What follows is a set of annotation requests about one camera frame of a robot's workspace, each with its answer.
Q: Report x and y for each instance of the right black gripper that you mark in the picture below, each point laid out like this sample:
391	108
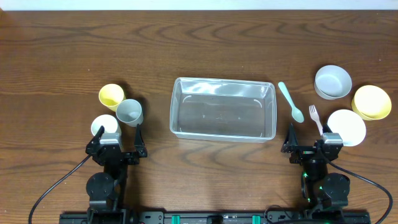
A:
303	152

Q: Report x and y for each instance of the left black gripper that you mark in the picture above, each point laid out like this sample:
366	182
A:
132	159

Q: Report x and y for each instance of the white plastic cup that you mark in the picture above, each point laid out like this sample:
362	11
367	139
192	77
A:
109	123

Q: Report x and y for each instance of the pale pink plastic fork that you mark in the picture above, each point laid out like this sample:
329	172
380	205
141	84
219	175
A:
315	117

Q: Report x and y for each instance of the mint green plastic spoon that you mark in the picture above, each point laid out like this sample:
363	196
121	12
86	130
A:
295	112

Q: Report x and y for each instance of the grey plastic cup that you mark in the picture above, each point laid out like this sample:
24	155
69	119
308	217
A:
130	112

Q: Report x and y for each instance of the white plastic bowl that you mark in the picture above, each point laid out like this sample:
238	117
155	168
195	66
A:
349	126

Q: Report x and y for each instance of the yellow plastic cup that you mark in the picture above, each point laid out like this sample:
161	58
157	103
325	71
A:
111	95

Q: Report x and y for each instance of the grey plastic bowl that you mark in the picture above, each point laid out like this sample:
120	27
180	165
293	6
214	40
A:
332	82

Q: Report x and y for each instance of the yellow plastic bowl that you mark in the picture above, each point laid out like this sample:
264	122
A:
371	103

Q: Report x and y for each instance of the clear plastic container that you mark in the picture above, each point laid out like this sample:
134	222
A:
223	110

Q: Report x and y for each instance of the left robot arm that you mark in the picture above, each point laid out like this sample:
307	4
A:
106	189

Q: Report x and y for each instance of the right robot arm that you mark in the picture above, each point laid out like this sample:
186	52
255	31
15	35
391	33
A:
325	192

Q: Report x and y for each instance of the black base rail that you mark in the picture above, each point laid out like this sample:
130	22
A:
270	216

